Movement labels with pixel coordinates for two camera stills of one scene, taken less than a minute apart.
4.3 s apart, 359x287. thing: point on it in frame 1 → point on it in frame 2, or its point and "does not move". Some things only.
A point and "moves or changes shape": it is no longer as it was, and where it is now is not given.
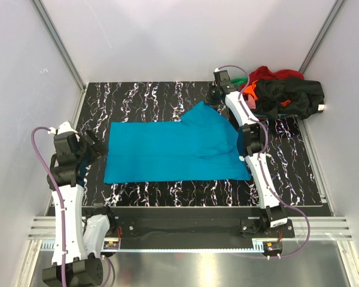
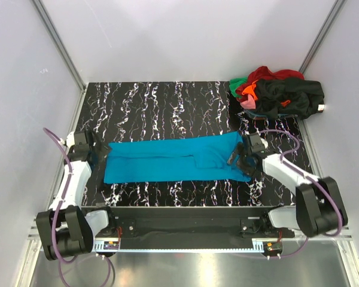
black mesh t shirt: x=292 y=97 does not move
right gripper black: x=213 y=102 → x=251 y=171
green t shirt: x=239 y=80 does not move
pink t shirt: x=251 y=101 does not move
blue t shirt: x=206 y=145 moves or changes shape
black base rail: x=196 y=223 does not move
